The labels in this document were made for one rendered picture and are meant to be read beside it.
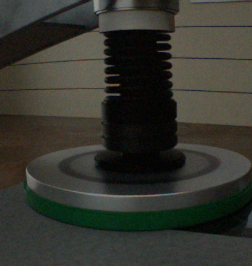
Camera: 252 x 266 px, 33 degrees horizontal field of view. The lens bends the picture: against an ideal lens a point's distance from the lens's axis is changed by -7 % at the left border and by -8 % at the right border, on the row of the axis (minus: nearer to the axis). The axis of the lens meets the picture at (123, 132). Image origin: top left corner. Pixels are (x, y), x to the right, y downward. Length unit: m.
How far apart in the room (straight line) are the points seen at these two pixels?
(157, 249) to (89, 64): 7.33
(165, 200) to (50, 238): 0.09
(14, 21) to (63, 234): 0.20
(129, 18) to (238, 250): 0.21
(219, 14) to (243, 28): 0.45
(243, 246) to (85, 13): 0.31
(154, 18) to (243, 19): 6.16
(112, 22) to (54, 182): 0.14
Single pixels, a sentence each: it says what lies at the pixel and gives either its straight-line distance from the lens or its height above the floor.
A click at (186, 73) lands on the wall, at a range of 6.79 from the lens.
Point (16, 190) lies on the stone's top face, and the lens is 0.44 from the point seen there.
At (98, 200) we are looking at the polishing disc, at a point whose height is 0.83.
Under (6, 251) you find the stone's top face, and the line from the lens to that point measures 0.29.
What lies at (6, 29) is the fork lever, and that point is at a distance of 0.42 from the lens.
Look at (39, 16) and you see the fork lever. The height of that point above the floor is 0.97.
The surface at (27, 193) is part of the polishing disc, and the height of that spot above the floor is 0.82.
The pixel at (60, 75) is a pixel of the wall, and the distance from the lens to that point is 7.95.
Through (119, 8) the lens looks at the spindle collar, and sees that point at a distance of 0.37.
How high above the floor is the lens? 0.92
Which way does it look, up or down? 9 degrees down
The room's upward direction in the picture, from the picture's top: 1 degrees counter-clockwise
